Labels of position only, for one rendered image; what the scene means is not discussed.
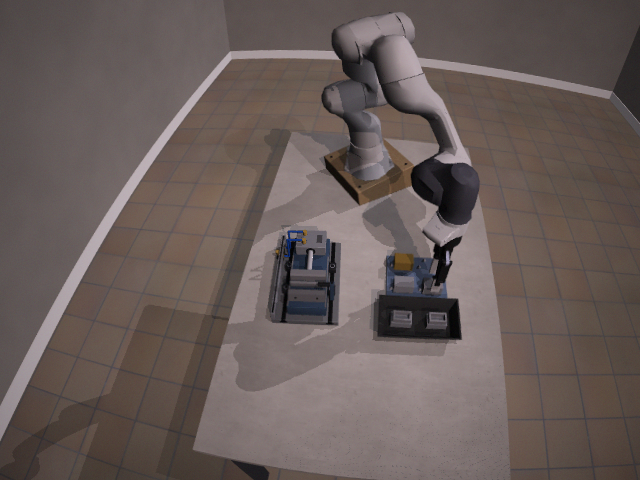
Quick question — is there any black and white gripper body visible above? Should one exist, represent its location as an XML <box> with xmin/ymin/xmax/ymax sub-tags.
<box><xmin>441</xmin><ymin>236</ymin><xmax>462</xmax><ymax>256</ymax></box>

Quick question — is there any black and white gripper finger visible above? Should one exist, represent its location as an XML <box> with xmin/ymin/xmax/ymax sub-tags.
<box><xmin>429</xmin><ymin>244</ymin><xmax>439</xmax><ymax>274</ymax></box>
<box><xmin>430</xmin><ymin>247</ymin><xmax>452</xmax><ymax>292</ymax></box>

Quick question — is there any grey flat bar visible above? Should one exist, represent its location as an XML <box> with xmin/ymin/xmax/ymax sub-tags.
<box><xmin>290</xmin><ymin>281</ymin><xmax>326</xmax><ymax>288</ymax></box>

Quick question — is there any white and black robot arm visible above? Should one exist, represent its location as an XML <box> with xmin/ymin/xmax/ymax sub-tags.
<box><xmin>321</xmin><ymin>12</ymin><xmax>480</xmax><ymax>247</ymax></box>

